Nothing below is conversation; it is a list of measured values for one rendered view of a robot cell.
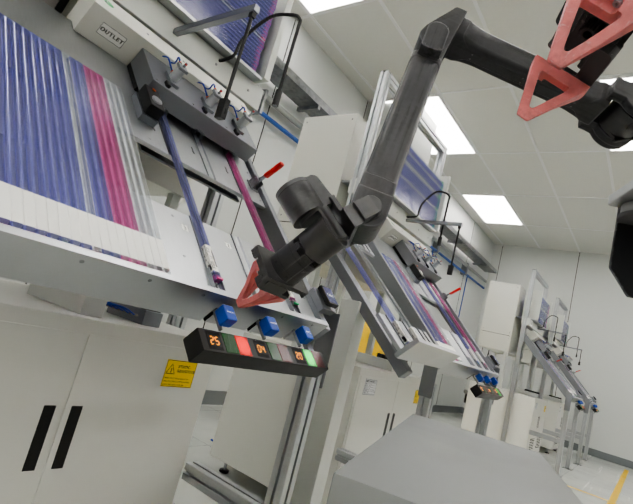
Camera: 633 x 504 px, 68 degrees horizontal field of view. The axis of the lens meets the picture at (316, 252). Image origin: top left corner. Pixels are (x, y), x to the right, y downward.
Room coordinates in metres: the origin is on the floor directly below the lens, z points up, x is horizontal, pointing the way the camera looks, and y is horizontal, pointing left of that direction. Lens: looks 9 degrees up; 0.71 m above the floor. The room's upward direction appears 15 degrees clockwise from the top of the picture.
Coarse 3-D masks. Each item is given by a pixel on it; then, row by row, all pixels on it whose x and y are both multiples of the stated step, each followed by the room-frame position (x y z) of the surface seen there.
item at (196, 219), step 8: (160, 120) 0.99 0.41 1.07; (168, 128) 0.98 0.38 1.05; (168, 136) 0.96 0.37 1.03; (168, 144) 0.95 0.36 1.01; (176, 152) 0.94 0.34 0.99; (176, 160) 0.93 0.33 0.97; (176, 168) 0.92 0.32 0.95; (184, 176) 0.91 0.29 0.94; (184, 184) 0.89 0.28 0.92; (184, 192) 0.89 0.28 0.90; (192, 200) 0.88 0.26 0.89; (192, 208) 0.86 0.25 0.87; (192, 216) 0.86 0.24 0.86; (200, 224) 0.85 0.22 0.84; (200, 232) 0.84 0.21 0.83; (200, 240) 0.83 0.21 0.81; (216, 272) 0.80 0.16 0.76; (216, 280) 0.79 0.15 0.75
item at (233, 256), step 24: (168, 216) 0.81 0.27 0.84; (168, 240) 0.77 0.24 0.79; (192, 240) 0.82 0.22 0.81; (216, 240) 0.89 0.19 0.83; (240, 240) 0.97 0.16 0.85; (168, 264) 0.73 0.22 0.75; (192, 264) 0.78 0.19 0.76; (240, 264) 0.91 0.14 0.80; (240, 288) 0.86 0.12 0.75; (312, 312) 1.04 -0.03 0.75
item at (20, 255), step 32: (0, 224) 0.50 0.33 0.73; (0, 256) 0.53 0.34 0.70; (32, 256) 0.54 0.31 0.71; (64, 256) 0.56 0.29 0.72; (96, 256) 0.59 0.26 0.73; (64, 288) 0.61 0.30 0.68; (96, 288) 0.63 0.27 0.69; (128, 288) 0.66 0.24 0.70; (160, 288) 0.68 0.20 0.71; (192, 288) 0.71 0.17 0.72; (256, 320) 0.87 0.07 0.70; (288, 320) 0.92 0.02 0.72; (320, 320) 0.99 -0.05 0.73
